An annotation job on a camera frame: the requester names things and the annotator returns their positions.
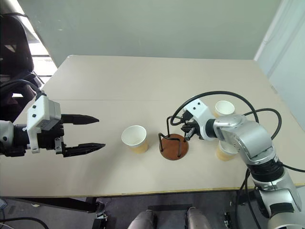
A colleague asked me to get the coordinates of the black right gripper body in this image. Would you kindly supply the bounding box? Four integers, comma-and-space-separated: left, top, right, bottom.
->
187, 120, 203, 140

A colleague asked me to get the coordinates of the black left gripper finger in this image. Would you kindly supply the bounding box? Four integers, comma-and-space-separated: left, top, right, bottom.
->
61, 114, 100, 126
62, 142, 106, 158

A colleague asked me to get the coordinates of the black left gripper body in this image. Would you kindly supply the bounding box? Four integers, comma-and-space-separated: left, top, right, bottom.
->
35, 114, 67, 158

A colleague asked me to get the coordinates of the white and tan paper cup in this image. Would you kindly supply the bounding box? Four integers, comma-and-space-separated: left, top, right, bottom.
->
213, 100, 235, 118
215, 140, 239, 162
121, 125, 149, 155

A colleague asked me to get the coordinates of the dark rounded grey shape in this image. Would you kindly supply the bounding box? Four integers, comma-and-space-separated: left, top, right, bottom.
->
186, 207, 212, 229
128, 209, 156, 229

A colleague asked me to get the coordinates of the black office chair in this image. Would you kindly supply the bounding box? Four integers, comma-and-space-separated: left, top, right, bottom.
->
0, 13, 45, 123

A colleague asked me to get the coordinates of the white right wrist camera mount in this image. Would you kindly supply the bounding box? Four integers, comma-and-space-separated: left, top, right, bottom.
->
183, 100, 215, 140

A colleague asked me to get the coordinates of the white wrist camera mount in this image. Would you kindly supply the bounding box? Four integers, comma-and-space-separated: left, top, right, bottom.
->
22, 95, 62, 153
183, 100, 215, 140

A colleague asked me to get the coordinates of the wire cup holder wooden base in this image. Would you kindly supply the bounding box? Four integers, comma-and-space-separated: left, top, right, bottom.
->
158, 115, 190, 161

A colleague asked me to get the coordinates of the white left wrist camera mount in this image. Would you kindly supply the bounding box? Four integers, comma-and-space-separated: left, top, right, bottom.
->
22, 95, 62, 153

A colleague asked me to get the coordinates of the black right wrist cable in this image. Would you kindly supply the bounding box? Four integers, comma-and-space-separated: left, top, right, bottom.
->
169, 91, 260, 126

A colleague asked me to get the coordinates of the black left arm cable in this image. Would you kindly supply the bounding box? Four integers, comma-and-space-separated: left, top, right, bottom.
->
0, 77, 47, 98

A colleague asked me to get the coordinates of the black table frame bar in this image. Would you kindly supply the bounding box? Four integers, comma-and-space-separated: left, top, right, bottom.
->
0, 196, 99, 213

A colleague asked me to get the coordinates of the black bracket under table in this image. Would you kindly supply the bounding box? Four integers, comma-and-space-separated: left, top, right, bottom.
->
91, 202, 112, 229

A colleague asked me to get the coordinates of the black right arm cable loop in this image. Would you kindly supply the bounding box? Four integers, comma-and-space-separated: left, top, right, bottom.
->
242, 108, 283, 141

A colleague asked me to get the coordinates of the black cable under table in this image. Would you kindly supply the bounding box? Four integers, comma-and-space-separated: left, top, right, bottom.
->
234, 168, 252, 229

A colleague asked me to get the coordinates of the black cable on floor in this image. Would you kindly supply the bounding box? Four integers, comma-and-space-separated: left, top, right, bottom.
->
0, 216, 50, 229

